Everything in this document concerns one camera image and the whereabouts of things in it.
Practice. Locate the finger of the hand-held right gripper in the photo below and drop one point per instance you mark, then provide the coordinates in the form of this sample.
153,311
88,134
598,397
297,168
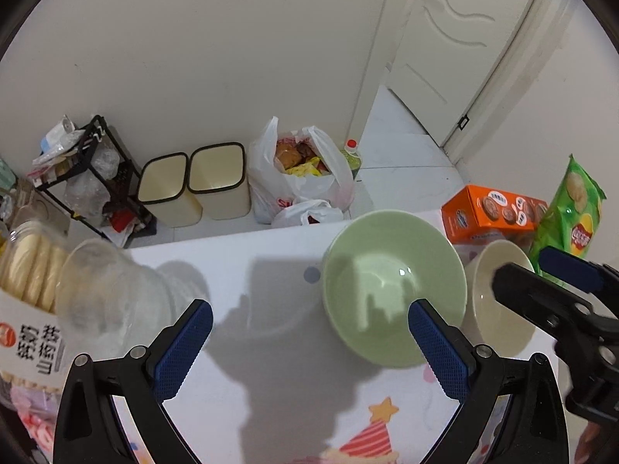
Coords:
563,266
527,290

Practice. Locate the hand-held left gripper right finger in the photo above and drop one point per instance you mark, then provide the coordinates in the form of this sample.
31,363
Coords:
437,353

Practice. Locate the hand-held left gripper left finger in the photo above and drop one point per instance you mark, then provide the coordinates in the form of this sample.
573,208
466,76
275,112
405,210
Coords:
181,348

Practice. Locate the cream ceramic bowl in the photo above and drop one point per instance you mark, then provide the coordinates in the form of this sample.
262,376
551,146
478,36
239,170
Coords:
483,309

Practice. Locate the green ceramic bowl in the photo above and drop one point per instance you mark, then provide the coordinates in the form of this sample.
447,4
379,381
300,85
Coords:
382,270

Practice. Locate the green chips bag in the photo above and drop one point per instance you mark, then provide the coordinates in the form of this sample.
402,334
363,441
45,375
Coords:
573,208

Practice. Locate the orange cookie box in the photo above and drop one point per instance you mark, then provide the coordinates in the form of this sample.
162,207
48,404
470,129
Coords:
488,212

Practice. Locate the clear plastic cup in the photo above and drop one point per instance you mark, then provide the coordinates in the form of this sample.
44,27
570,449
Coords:
106,299

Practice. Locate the cream trash bin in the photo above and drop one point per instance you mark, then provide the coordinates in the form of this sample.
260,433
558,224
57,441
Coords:
167,188
217,179

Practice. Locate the biscuit tray pack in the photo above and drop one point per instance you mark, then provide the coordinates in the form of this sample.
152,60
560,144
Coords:
29,290

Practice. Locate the pink candy bag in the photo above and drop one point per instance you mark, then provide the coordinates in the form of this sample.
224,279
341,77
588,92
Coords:
34,420

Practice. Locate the small white plastic bag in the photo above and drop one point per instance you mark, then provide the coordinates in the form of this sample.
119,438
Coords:
304,212

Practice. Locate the white plastic shopping bag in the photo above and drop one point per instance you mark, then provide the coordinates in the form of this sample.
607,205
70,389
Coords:
300,174

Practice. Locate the cooking oil bottle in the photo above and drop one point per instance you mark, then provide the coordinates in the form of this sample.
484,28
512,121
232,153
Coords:
352,154

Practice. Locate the white door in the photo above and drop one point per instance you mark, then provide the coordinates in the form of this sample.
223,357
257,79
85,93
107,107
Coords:
464,43

